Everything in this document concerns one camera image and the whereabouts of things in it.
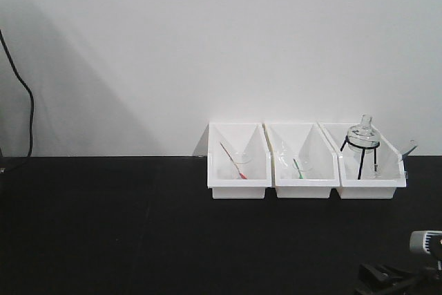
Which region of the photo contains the white right storage bin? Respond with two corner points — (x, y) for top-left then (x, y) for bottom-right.
(318, 122), (407, 199)

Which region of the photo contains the white storage bin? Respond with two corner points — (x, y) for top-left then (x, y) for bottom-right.
(318, 122), (407, 199)
(207, 122), (272, 199)
(264, 122), (340, 199)

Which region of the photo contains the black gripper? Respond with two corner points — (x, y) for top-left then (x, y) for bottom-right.
(354, 260), (441, 294)

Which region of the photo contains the black hanging cable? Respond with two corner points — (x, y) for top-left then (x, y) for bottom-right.
(0, 28), (35, 173)

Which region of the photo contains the black wire tripod stand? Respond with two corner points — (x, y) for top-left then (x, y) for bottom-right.
(340, 135), (381, 180)

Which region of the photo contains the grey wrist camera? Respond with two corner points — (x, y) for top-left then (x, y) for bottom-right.
(409, 230), (441, 260)

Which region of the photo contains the white left storage bin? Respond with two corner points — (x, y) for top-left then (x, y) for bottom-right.
(207, 122), (272, 199)

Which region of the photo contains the round glass flask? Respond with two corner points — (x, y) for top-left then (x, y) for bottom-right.
(346, 114), (381, 153)

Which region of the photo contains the white middle storage bin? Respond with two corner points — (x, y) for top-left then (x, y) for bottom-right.
(264, 122), (340, 199)

